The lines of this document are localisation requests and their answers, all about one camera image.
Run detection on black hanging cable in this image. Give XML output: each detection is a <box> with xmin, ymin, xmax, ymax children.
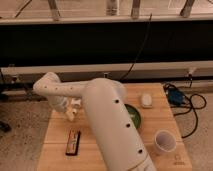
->
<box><xmin>119</xmin><ymin>13</ymin><xmax>153</xmax><ymax>82</ymax></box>

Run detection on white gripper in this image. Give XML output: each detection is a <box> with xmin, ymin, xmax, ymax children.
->
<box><xmin>49</xmin><ymin>96</ymin><xmax>75</xmax><ymax>121</ymax></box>

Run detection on green ceramic bowl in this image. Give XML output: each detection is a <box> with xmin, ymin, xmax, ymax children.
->
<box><xmin>125</xmin><ymin>104</ymin><xmax>141</xmax><ymax>128</ymax></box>

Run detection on black floor cable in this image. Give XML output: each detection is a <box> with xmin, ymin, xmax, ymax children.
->
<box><xmin>162</xmin><ymin>82</ymin><xmax>208</xmax><ymax>140</ymax></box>

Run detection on white paper cup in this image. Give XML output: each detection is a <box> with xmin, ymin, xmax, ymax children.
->
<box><xmin>154</xmin><ymin>130</ymin><xmax>176</xmax><ymax>155</ymax></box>

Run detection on blue device on floor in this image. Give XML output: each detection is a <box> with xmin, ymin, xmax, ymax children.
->
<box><xmin>167</xmin><ymin>89</ymin><xmax>183</xmax><ymax>106</ymax></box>

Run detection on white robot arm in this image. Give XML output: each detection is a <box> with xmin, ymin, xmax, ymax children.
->
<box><xmin>33</xmin><ymin>72</ymin><xmax>157</xmax><ymax>171</ymax></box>

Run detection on small white soap bar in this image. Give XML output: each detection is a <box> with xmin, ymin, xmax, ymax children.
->
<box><xmin>141</xmin><ymin>94</ymin><xmax>152</xmax><ymax>108</ymax></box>

